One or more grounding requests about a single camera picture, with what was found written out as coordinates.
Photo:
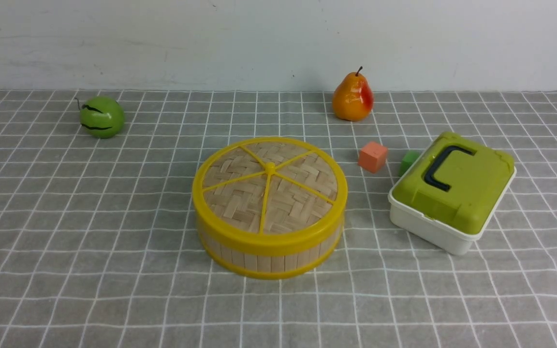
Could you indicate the yellow woven steamer lid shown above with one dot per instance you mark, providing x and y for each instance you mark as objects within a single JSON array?
[{"x": 270, "y": 192}]

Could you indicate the yellow bamboo steamer basket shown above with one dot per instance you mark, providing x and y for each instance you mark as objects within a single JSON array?
[{"x": 285, "y": 264}]

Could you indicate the orange foam cube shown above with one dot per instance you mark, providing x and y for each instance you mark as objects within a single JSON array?
[{"x": 372, "y": 157}]

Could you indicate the orange toy pear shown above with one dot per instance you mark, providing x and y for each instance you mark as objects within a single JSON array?
[{"x": 353, "y": 99}]

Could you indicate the green foam cube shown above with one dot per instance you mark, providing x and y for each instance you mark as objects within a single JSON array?
[{"x": 410, "y": 157}]

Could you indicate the green lidded white box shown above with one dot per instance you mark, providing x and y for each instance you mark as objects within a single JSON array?
[{"x": 449, "y": 195}]

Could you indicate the green toy watermelon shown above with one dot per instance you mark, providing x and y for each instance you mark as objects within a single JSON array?
[{"x": 101, "y": 116}]

